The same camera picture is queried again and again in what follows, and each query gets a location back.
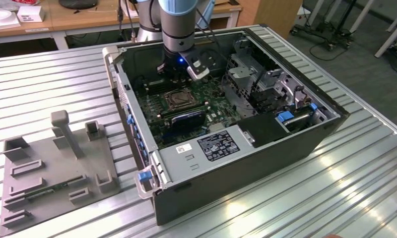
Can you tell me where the square CPU chip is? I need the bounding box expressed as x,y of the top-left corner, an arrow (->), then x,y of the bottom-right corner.
170,91 -> 191,104

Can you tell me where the metal socket cover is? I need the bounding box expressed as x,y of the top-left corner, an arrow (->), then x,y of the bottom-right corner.
163,88 -> 198,111

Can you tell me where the CPU socket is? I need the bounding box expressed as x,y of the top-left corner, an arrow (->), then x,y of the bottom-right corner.
161,88 -> 201,111

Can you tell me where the green RAM stick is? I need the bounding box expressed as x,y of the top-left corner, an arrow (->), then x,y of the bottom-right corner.
157,106 -> 206,119
23,177 -> 82,199

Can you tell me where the green motherboard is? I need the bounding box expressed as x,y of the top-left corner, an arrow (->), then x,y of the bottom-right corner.
133,73 -> 251,147

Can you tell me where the grey metal drive cage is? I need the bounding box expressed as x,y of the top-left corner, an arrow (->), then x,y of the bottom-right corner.
222,39 -> 287,115

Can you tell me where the black graphics card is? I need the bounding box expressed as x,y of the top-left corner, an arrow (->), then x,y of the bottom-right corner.
161,110 -> 207,146

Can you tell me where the wooden desk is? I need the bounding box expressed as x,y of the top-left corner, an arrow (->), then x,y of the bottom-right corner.
0,0 -> 243,50

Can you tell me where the black plastic shroud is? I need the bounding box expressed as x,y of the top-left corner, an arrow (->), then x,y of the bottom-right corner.
235,113 -> 294,149

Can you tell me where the grey power supply unit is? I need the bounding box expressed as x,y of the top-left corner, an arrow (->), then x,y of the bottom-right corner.
150,123 -> 255,185

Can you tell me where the wooden cabinet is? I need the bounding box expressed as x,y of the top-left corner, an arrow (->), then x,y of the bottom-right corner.
253,0 -> 302,40

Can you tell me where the blue plastic drive clip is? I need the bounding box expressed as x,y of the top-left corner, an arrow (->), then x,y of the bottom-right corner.
275,111 -> 294,123

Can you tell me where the black round base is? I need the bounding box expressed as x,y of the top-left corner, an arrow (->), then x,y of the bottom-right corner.
58,0 -> 97,9

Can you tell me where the black wheeled stand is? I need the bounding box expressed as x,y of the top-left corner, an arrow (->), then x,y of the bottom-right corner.
290,0 -> 355,52

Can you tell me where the white cardboard box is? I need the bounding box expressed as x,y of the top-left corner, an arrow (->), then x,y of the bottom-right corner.
15,6 -> 46,23

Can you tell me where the black PC case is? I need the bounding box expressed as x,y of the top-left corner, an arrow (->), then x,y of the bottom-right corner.
101,23 -> 350,227

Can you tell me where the grey parts rack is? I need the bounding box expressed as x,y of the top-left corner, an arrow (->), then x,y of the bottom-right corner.
0,110 -> 121,236

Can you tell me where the white tray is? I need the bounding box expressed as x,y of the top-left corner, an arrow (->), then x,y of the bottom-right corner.
0,8 -> 19,28

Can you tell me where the white table leg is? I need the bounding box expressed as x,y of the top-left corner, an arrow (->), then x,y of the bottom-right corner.
373,9 -> 397,59
349,0 -> 375,33

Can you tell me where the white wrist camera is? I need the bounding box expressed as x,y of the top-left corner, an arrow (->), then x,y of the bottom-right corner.
186,58 -> 210,80

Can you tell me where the silver hinged bracket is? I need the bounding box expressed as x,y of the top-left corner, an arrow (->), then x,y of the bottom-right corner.
273,70 -> 311,110

